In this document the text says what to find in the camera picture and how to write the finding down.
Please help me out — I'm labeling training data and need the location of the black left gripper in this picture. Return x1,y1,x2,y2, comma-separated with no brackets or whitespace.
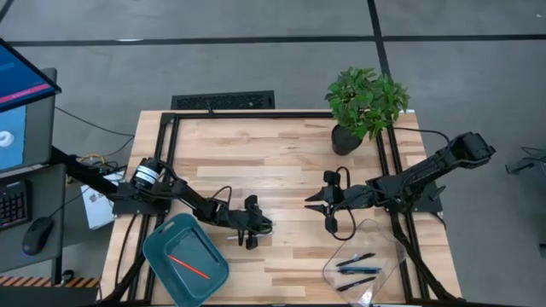
215,194,274,251

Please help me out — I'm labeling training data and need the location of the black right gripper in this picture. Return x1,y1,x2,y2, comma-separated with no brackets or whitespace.
305,168,380,235

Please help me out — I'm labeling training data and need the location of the black pen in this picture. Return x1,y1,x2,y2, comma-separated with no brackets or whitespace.
335,276,378,293
335,252,377,268

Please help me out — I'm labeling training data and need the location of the orange pencil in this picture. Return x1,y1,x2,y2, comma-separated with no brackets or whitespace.
167,254,212,281

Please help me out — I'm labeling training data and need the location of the teal plastic bin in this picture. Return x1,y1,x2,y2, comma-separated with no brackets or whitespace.
142,211,230,307

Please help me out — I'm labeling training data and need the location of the clear plastic bin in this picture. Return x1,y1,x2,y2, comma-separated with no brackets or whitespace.
321,218,406,307

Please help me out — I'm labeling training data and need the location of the green plant in black pot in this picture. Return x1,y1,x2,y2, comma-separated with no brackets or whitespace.
324,66,410,157

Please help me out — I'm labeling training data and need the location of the black floor vent grille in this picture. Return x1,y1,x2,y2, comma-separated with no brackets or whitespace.
171,90,276,111

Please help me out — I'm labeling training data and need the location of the white paper booklet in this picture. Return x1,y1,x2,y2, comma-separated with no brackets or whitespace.
80,172,127,231

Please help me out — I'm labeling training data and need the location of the black diagonal beam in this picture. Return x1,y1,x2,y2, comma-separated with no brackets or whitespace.
49,147,120,200

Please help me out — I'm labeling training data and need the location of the black computer mouse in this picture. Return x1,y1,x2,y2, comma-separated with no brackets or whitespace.
20,217,54,258

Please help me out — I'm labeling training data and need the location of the grey floor stand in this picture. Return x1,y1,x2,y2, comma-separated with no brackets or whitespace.
505,144,546,176

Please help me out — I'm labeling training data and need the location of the grey-framed light blue screen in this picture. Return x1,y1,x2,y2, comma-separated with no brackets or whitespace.
0,67,58,174

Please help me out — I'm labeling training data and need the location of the black keyboard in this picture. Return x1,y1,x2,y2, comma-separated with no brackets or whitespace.
0,181,31,232

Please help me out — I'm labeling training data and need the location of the grey side desk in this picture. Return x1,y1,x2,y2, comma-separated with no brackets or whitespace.
0,164,67,274

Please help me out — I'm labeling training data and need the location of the computer monitor dark blue screen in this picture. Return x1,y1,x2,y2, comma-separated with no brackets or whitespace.
0,37,62,114

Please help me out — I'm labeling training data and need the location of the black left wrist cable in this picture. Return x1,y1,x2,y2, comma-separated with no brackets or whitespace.
208,185,275,236

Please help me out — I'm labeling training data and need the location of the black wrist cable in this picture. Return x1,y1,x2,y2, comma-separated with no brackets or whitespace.
208,185,275,236
330,166,357,242

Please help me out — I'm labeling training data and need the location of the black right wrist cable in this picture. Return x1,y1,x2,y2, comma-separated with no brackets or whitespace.
330,166,357,242

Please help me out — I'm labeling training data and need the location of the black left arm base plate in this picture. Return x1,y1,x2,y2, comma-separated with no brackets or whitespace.
111,182,174,216

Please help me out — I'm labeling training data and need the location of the black aluminium table frame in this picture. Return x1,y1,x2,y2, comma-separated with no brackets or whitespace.
126,110,427,306

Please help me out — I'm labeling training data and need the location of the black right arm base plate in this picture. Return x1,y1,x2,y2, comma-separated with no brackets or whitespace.
383,181,447,214

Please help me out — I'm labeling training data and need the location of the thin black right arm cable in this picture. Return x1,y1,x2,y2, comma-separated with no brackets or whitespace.
392,126,451,148

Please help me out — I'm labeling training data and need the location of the black left cable bundle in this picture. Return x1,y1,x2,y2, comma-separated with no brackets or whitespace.
98,212,148,306

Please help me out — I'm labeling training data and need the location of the yellow cable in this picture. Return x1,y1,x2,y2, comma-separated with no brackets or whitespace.
78,153,106,165

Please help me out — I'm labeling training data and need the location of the thin black floor cable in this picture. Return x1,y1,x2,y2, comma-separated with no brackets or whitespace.
54,105,136,138

